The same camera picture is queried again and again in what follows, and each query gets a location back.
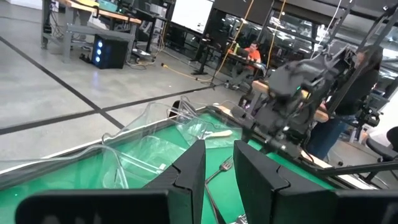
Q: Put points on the black office chair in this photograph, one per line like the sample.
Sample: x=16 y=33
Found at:
x=382 y=149

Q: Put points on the dark metal fork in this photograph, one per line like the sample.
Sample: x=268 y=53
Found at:
x=224 y=166
x=240 y=220

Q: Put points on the clear plastic bin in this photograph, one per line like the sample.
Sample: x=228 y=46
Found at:
x=77 y=165
x=149 y=124
x=192 y=118

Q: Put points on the white board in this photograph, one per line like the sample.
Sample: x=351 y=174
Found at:
x=192 y=14

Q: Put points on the black computer with blue lights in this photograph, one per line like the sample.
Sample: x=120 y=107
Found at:
x=109 y=53

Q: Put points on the green table mat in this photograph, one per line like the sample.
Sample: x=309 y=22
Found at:
x=225 y=196

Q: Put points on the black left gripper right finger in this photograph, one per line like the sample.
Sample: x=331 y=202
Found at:
x=258 y=186

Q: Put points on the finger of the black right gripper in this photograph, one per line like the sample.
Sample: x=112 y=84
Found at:
x=281 y=146
x=244 y=115

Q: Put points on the black desk stand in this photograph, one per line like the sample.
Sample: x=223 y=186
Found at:
x=201 y=59

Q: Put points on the computer with purple lights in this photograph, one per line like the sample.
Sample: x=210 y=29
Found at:
x=245 y=104

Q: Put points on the person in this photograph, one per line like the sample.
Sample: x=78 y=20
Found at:
x=363 y=84
x=253 y=54

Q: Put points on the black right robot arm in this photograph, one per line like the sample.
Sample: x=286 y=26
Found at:
x=292 y=77

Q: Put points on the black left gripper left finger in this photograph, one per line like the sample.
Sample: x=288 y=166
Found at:
x=189 y=186

